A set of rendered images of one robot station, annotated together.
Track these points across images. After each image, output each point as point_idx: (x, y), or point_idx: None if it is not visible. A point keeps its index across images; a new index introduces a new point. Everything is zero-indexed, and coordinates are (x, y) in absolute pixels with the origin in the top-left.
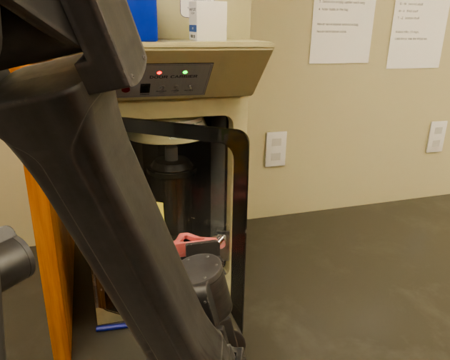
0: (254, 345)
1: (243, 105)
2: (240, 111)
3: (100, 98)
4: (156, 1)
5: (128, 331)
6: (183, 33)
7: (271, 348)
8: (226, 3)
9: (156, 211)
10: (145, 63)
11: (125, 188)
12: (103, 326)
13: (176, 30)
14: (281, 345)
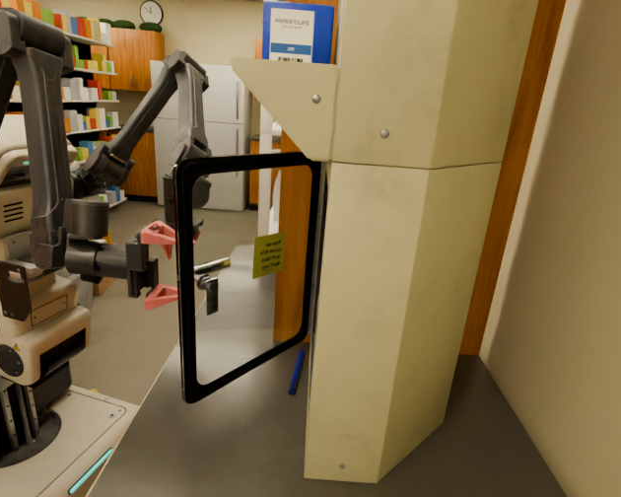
0: (209, 458)
1: (329, 179)
2: (328, 189)
3: (17, 61)
4: (263, 28)
5: (291, 370)
6: (336, 64)
7: (193, 471)
8: (271, 10)
9: (35, 118)
10: (9, 48)
11: (24, 97)
12: (300, 353)
13: (336, 61)
14: (190, 486)
